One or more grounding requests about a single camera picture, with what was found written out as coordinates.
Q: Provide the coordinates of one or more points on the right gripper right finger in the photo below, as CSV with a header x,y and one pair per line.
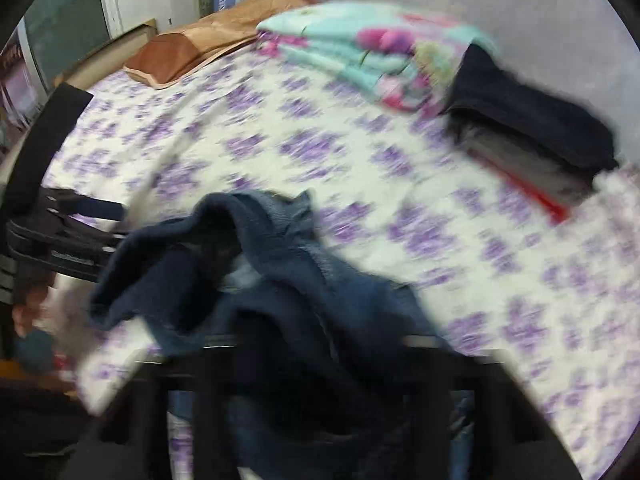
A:
x,y
473,421

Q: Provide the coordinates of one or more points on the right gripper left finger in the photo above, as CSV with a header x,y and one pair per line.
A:
x,y
130,439

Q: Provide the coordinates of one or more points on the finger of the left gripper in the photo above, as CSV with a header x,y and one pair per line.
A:
x,y
70,202
68,235

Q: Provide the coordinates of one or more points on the blue denim jeans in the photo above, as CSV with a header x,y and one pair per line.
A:
x,y
324,385

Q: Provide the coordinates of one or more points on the person left hand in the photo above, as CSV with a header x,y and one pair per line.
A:
x,y
28,311

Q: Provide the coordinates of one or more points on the purple floral bedsheet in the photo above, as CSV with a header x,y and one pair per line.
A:
x,y
558,302

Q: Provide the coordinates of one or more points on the brown satin pillow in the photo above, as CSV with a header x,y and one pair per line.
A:
x,y
170,56

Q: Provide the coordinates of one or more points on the folded red garment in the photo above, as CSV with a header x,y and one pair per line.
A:
x,y
556,211

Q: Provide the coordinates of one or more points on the folded grey garment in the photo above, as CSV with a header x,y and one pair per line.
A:
x,y
551,175

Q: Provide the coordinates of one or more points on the folded floral turquoise blanket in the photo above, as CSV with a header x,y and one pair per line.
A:
x,y
401,56

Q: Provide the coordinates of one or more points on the white lace bed curtain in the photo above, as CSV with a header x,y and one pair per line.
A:
x,y
579,47

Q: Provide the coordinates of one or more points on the wooden picture frame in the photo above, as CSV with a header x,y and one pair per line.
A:
x,y
107,59

